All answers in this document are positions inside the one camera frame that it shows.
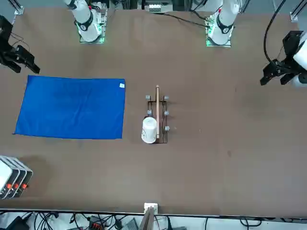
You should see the white power strip stack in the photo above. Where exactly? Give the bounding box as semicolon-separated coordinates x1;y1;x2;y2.
0;155;34;200

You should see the aluminium camera post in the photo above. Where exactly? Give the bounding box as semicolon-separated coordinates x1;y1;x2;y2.
140;202;159;230

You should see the power strip with red switches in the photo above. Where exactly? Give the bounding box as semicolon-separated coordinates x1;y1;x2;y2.
88;216;106;230

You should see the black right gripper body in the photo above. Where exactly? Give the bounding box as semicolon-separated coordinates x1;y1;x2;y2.
0;14;13;52

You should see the blue towel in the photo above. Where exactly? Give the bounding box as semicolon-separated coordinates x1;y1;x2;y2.
12;75;127;140

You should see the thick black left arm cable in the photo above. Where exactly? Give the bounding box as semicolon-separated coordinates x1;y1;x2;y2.
263;0;289;63

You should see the aluminium corner profile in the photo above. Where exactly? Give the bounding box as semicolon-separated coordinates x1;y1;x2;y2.
13;0;25;15
289;0;307;23

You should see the black table cable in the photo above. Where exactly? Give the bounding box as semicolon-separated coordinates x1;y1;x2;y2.
151;11;213;28

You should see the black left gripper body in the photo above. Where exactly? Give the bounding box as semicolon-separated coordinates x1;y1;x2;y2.
282;30;302;61

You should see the grey socket strip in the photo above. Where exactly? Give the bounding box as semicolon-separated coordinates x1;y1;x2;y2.
148;2;162;13

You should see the black wire cup rack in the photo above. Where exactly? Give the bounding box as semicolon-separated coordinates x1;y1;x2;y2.
144;84;170;145

